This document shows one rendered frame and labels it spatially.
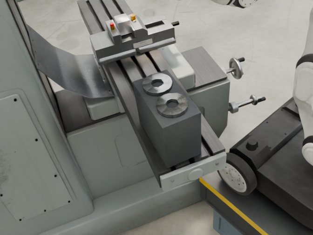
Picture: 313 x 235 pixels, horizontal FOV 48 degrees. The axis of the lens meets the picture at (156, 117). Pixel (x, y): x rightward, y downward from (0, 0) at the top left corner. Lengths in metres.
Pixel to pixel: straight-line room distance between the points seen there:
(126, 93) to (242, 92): 1.49
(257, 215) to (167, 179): 0.64
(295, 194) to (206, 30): 2.13
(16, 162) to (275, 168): 1.06
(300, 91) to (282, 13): 2.33
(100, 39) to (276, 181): 0.93
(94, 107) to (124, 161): 0.42
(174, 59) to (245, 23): 1.86
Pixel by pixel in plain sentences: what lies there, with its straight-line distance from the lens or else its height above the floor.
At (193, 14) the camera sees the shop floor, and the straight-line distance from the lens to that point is 3.57.
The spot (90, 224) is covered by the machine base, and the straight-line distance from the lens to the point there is 1.92.
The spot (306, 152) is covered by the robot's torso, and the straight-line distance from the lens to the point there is 1.49.
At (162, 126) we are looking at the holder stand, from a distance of 0.95.
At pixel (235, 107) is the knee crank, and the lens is 1.82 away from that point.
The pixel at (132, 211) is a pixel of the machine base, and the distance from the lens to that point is 1.92.
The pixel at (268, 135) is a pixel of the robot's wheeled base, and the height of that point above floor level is 0.59.
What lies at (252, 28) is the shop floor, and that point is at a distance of 3.36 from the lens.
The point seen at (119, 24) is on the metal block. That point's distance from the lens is 1.47.
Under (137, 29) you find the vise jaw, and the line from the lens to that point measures 1.46.
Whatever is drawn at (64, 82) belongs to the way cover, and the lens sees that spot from 1.42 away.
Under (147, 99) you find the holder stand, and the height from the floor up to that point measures 1.13.
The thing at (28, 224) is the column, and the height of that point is 0.29.
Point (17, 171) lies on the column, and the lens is 1.57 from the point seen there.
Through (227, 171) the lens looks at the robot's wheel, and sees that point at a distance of 1.63.
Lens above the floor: 1.83
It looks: 47 degrees down
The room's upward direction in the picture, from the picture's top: 8 degrees counter-clockwise
